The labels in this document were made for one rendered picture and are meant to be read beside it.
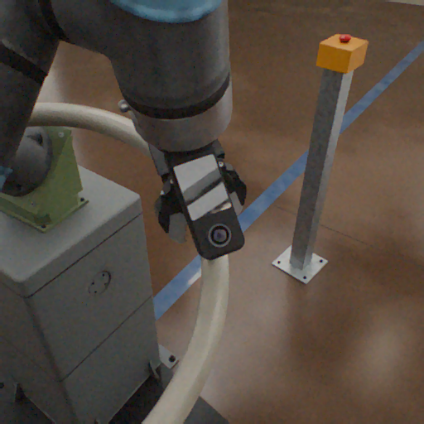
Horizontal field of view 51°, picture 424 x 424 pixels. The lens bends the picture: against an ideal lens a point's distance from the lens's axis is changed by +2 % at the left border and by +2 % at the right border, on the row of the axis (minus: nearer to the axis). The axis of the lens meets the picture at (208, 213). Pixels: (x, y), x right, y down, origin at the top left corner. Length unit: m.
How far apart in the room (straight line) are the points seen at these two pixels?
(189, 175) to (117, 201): 0.82
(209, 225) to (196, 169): 0.05
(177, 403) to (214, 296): 0.10
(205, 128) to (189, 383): 0.23
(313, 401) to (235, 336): 0.39
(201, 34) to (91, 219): 0.92
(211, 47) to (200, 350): 0.27
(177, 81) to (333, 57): 1.33
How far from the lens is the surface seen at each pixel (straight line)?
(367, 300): 2.17
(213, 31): 0.31
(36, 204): 1.13
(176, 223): 0.50
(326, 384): 1.87
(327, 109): 1.71
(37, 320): 1.18
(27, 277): 1.08
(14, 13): 0.35
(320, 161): 1.81
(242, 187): 0.49
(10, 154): 0.36
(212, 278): 0.45
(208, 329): 0.44
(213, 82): 0.33
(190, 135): 0.36
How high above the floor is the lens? 1.59
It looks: 40 degrees down
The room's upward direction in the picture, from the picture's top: straight up
